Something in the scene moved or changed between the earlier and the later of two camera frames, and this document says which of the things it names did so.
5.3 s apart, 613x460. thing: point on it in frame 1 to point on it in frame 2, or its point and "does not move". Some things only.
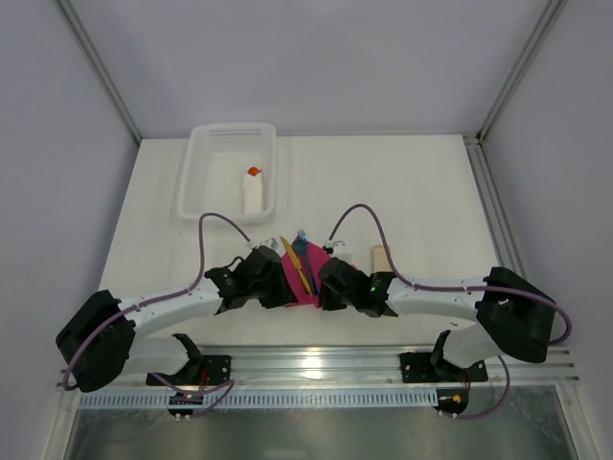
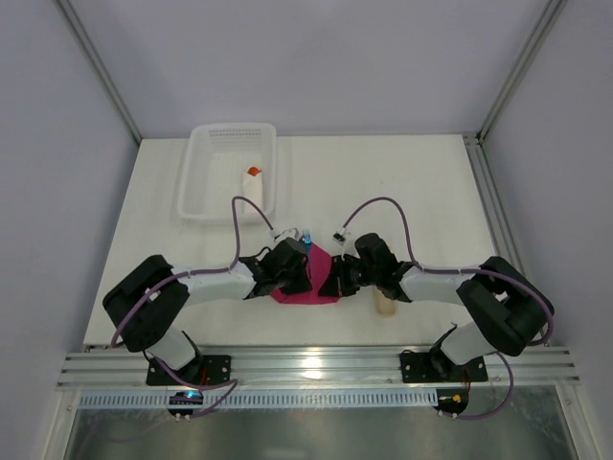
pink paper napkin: (295, 279) does not move
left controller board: (182, 399) does not move
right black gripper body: (330, 283) to (343, 274)
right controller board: (453, 402) does not move
